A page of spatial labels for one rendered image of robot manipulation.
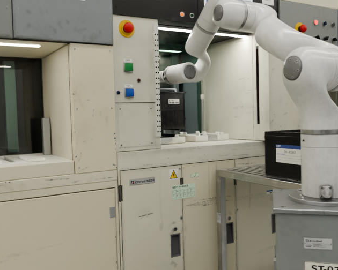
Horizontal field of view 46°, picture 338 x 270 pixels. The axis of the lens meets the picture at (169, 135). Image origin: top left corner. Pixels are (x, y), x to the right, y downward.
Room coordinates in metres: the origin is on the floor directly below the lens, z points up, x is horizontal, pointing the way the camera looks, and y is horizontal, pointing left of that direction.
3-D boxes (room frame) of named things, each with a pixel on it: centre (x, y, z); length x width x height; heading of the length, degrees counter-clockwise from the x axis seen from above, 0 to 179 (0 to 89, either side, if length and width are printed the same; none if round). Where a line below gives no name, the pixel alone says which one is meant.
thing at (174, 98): (1.98, 0.06, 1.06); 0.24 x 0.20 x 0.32; 121
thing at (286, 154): (1.55, -0.57, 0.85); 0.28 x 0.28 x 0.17; 30
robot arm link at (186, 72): (1.77, -0.07, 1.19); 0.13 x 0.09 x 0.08; 31
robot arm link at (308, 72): (1.11, -0.40, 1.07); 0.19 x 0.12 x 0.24; 120
